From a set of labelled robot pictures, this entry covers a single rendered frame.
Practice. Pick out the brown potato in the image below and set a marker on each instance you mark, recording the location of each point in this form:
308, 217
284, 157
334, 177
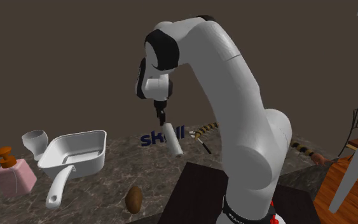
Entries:
134, 200

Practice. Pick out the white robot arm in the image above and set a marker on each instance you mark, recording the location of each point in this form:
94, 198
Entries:
228, 93

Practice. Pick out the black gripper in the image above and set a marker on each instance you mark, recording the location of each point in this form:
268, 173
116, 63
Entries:
159, 109

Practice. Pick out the dark robot stand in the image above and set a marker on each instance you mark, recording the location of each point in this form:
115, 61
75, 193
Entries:
197, 192

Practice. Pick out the white cylinder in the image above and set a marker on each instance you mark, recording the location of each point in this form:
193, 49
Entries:
174, 141

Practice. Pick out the pink soap dispenser orange pump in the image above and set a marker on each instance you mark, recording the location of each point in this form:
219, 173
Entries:
16, 176

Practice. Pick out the white cup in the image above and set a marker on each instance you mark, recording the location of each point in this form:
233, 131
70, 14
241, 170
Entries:
36, 141

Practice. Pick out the black stick with white tip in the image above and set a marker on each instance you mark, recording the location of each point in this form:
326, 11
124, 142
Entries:
204, 146

